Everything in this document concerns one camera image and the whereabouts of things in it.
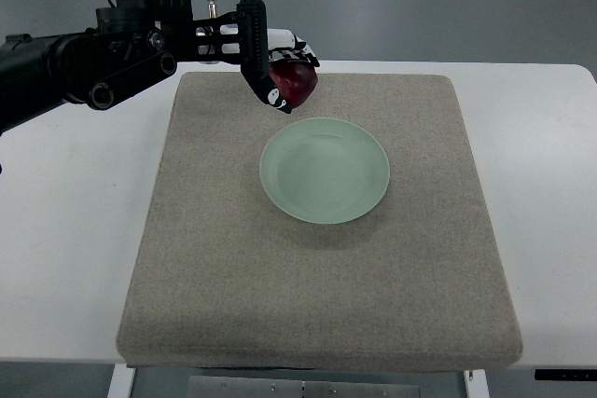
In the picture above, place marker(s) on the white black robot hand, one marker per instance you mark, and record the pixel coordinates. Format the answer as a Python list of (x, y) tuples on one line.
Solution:
[(242, 37)]

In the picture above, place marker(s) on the red apple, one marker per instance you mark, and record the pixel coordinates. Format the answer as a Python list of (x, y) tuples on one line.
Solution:
[(295, 80)]

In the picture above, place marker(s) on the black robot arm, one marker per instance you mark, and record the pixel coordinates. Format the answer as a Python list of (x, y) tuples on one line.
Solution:
[(135, 45)]

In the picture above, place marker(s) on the light green plate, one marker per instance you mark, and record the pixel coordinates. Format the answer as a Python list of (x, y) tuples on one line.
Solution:
[(324, 171)]

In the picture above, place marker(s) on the grey fabric cushion mat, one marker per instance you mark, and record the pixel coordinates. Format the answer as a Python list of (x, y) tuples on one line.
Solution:
[(223, 278)]

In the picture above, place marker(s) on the white left table leg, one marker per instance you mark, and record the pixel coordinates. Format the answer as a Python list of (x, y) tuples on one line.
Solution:
[(122, 381)]

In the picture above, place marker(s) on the white table leg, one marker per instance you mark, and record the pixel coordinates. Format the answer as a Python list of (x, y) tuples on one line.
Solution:
[(476, 385), (122, 381)]

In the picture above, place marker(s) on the white right table leg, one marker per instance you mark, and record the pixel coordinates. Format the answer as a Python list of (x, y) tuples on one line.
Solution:
[(476, 385)]

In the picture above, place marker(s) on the black table control panel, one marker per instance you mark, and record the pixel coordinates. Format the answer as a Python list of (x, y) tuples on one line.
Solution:
[(570, 375)]

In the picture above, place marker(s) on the grey metal base plate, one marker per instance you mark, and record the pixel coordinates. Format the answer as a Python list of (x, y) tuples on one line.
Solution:
[(243, 387)]

